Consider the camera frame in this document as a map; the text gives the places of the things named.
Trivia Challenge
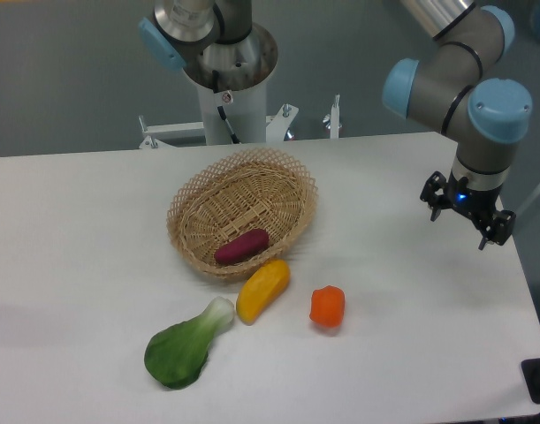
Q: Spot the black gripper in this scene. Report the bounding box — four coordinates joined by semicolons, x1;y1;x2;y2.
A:
420;171;516;251

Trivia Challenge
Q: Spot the yellow mango toy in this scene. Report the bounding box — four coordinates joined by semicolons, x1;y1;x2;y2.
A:
236;259;291;325

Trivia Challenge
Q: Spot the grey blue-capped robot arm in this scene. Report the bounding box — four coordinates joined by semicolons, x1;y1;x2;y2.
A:
138;1;533;245

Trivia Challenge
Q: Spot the woven wicker basket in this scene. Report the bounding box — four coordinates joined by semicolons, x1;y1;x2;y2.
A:
166;148;318;281

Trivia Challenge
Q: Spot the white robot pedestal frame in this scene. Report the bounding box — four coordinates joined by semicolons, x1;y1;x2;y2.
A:
138;79;345;149

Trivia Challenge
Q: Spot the purple sweet potato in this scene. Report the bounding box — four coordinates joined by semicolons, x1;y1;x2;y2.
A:
214;229;270;265

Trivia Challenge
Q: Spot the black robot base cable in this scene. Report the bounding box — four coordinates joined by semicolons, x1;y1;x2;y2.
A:
211;69;241;145

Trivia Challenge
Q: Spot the orange bell pepper toy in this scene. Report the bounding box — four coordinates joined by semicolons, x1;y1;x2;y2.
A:
309;285;346;328

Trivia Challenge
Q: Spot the black device at table edge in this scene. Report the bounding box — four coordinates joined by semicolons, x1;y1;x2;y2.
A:
521;358;540;405

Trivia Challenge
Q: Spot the green bok choy toy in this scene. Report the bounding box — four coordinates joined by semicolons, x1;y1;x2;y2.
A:
144;297;234;390

